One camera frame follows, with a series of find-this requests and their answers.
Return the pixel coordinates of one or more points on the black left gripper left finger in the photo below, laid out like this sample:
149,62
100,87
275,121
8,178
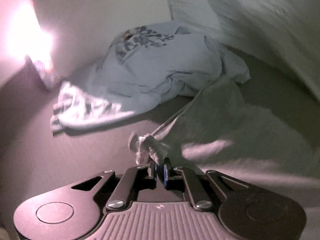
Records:
152,175

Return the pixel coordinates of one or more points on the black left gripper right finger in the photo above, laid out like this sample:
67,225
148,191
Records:
168,175

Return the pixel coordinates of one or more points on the light blue printed shirt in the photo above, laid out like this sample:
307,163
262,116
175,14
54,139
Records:
143,67

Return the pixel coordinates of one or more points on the white carrot print storage bag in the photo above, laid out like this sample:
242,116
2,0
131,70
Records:
282,33

